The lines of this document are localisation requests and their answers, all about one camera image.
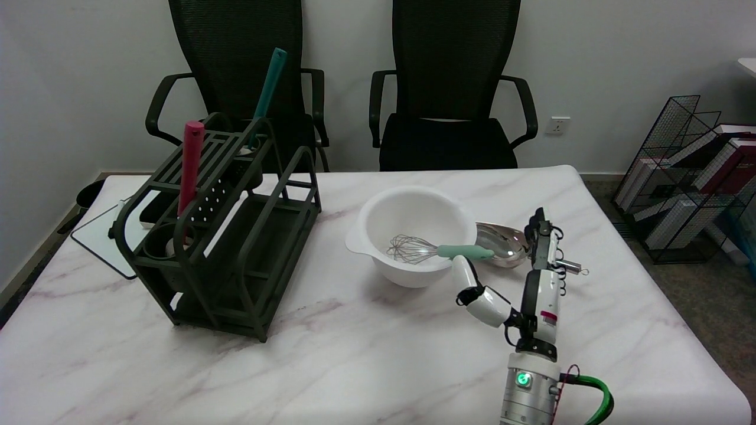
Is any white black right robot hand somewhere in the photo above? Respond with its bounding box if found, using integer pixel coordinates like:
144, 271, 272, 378
452, 207, 571, 362

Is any whisk with mint handle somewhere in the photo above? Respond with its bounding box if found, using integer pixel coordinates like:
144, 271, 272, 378
387, 234, 496, 265

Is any stainless steel scoop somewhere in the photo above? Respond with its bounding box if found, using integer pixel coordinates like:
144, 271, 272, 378
475, 222, 589, 276

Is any white paperback book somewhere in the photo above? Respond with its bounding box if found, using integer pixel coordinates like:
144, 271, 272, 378
644, 198, 703, 249

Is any white mixing bowl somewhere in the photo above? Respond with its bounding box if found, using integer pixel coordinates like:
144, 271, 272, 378
345, 185, 478, 289

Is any maroon hardcover book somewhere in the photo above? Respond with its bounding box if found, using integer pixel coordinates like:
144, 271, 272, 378
700, 133, 756, 195

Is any black mesh office chair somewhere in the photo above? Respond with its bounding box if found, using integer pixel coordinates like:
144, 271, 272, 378
369, 0, 539, 172
145, 0, 330, 173

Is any dark green utensil rack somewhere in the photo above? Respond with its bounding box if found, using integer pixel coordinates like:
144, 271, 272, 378
108, 112, 322, 343

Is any white board with black edge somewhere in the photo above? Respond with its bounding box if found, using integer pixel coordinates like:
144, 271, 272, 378
71, 177, 154, 280

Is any black waste bin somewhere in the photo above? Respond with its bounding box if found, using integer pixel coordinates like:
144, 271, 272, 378
76, 179, 106, 208

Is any black wire mesh rack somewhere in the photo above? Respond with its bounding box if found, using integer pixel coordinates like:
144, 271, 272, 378
614, 95, 756, 264

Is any teal handled utensil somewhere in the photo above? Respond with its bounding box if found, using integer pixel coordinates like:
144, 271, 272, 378
239, 48, 288, 155

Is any red handled utensil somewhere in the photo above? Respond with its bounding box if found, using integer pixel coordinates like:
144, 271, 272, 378
177, 120, 206, 246

